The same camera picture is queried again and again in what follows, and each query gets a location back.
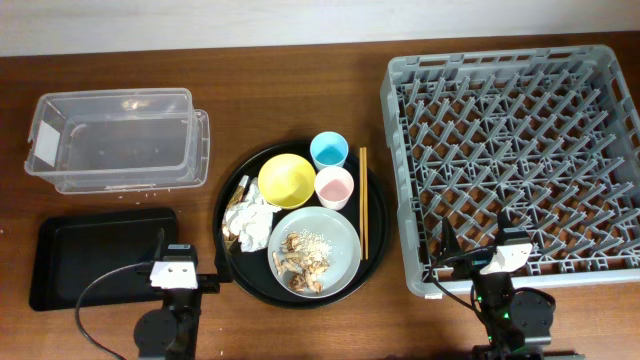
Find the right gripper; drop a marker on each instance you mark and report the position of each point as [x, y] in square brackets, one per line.
[471, 263]

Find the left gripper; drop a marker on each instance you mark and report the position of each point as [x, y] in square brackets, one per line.
[210, 283]

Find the gold foil wrapper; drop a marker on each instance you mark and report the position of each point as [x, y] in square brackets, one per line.
[237, 196]

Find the white tissue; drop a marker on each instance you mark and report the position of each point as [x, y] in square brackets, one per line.
[251, 219]

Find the yellow bowl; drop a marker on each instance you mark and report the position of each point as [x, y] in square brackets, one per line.
[287, 181]

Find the wooden chopstick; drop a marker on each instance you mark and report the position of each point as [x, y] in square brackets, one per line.
[365, 202]
[361, 219]

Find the pink cup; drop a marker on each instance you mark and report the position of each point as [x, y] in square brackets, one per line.
[334, 186]

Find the light blue cup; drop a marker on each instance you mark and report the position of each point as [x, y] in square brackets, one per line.
[329, 149]

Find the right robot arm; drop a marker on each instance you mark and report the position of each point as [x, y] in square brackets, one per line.
[517, 320]

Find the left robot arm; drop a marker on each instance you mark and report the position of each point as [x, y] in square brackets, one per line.
[171, 331]

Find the grey dishwasher rack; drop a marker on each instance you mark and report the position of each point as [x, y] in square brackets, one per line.
[549, 135]

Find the clear plastic waste bin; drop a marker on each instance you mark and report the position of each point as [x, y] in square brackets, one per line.
[122, 140]

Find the round black serving tray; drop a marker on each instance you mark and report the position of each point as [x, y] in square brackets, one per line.
[251, 270]

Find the food scraps on plate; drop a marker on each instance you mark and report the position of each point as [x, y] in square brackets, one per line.
[302, 260]

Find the grey plate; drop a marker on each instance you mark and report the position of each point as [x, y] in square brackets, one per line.
[344, 256]

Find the black rectangular tray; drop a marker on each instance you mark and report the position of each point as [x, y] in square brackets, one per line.
[73, 251]

